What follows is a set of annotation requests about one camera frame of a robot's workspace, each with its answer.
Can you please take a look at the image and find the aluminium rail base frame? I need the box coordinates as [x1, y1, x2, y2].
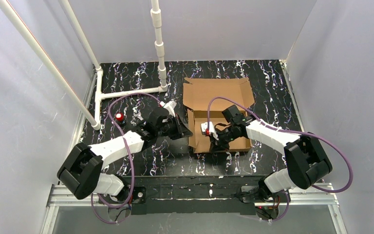
[53, 60, 338, 234]

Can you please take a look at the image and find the silver wrench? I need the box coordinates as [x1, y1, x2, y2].
[133, 110, 144, 121]

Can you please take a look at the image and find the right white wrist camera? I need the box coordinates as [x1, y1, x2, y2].
[200, 121, 216, 137]

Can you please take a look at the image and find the white pvc pipe frame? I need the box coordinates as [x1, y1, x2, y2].
[0, 0, 170, 131]

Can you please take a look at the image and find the purple cable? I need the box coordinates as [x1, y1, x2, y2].
[90, 93, 164, 225]
[207, 96, 354, 222]

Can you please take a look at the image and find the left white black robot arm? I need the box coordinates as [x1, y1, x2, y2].
[56, 107, 193, 200]

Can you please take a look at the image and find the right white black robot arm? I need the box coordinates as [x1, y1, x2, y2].
[201, 105, 333, 198]

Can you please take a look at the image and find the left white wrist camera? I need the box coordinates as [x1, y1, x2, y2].
[159, 100, 177, 117]

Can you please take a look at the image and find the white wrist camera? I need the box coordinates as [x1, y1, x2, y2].
[200, 121, 216, 137]
[159, 100, 177, 117]

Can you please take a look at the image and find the red black knob toy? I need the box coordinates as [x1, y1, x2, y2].
[115, 113, 126, 126]

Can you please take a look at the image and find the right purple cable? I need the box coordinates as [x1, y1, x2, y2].
[207, 96, 354, 222]

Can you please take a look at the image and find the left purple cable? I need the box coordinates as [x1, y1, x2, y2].
[90, 93, 164, 225]

